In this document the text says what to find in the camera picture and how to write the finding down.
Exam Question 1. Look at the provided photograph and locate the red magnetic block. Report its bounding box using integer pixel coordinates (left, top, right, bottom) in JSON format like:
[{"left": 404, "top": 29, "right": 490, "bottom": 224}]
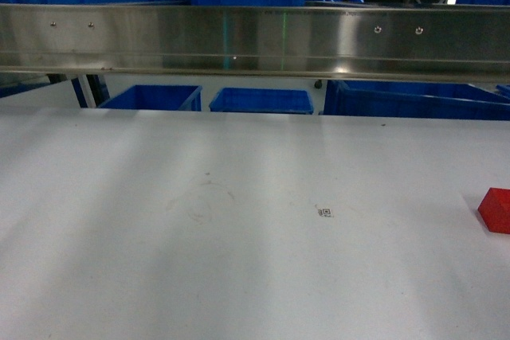
[{"left": 478, "top": 188, "right": 510, "bottom": 234}]

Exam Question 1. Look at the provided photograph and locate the small blue bin middle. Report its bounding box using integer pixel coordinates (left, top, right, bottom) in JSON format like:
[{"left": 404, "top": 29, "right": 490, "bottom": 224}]
[{"left": 209, "top": 88, "right": 314, "bottom": 115}]

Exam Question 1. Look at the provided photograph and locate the small blue bin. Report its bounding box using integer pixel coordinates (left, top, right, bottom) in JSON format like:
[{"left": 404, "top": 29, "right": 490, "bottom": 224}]
[
  {"left": 209, "top": 88, "right": 314, "bottom": 115},
  {"left": 99, "top": 84, "right": 202, "bottom": 111}
]

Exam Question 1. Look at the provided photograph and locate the small QR code sticker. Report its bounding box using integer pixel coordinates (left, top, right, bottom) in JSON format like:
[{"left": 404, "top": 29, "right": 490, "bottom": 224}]
[{"left": 316, "top": 207, "right": 334, "bottom": 217}]

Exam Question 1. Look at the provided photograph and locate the small blue bin left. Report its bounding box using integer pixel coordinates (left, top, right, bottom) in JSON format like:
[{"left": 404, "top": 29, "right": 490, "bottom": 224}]
[{"left": 99, "top": 84, "right": 202, "bottom": 111}]

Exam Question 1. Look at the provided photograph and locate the large blue bin right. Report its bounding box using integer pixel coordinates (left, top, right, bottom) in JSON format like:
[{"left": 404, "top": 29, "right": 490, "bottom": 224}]
[{"left": 323, "top": 80, "right": 509, "bottom": 121}]

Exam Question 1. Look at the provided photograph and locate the stainless steel shelf rail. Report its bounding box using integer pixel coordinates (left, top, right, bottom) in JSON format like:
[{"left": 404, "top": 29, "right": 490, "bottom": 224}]
[{"left": 1, "top": 2, "right": 509, "bottom": 84}]

